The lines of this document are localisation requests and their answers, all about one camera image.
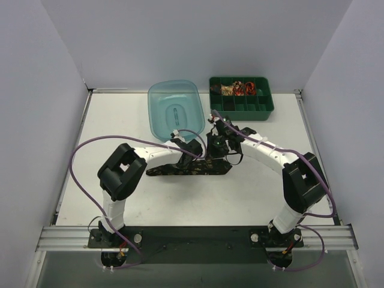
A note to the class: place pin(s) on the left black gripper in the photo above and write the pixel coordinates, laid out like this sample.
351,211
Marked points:
186,159

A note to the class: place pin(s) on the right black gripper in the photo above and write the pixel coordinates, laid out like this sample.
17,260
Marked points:
216,149

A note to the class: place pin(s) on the aluminium rail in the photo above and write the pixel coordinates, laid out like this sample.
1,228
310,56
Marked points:
75,238

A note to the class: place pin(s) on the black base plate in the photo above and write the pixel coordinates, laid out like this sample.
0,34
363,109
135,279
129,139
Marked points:
195,245

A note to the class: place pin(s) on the orange black rolled tie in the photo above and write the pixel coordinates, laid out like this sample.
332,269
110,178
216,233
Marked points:
250,88

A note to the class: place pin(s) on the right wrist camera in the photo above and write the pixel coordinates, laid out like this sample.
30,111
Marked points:
220,127

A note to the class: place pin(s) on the dark rolled tie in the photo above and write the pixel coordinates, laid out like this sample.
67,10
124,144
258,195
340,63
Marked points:
215,89

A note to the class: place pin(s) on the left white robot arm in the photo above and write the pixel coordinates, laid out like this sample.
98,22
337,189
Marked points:
120,174

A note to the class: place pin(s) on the teal plastic tub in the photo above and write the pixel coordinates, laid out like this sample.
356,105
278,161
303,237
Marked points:
175,105

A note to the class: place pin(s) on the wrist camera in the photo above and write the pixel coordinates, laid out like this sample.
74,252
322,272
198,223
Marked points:
176,135
220,127

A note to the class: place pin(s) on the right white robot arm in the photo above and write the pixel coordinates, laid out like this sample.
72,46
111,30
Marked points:
303,182

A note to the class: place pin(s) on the beige patterned rolled tie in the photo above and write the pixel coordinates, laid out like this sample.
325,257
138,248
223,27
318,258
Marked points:
227,90

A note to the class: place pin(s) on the black gold patterned tie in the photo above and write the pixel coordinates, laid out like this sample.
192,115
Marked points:
213,167

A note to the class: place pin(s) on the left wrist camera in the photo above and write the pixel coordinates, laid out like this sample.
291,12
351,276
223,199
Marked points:
176,135

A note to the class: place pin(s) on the green compartment organizer box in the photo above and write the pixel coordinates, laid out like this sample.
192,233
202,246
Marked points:
243,108

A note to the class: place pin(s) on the red black patterned rolled tie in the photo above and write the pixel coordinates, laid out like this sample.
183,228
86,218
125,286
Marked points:
238,88

